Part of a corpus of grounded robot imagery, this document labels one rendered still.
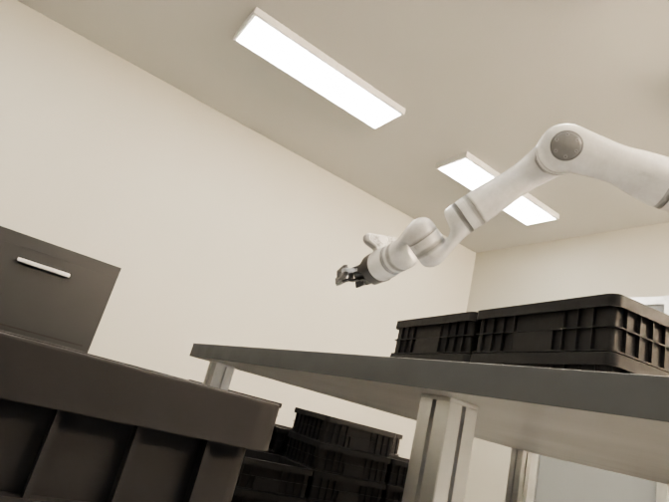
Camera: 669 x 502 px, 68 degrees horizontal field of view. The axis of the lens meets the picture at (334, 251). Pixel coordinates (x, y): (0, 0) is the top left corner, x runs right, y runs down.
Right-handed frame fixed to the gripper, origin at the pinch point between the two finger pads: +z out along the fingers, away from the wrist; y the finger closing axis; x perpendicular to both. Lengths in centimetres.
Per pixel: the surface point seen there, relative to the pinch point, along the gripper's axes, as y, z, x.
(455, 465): -15, -49, -42
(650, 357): 31, -54, -26
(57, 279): -66, 77, 16
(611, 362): 20, -53, -27
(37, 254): -73, 75, 23
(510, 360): 22.3, -28.6, -23.6
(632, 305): 26, -55, -17
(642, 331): 30, -54, -22
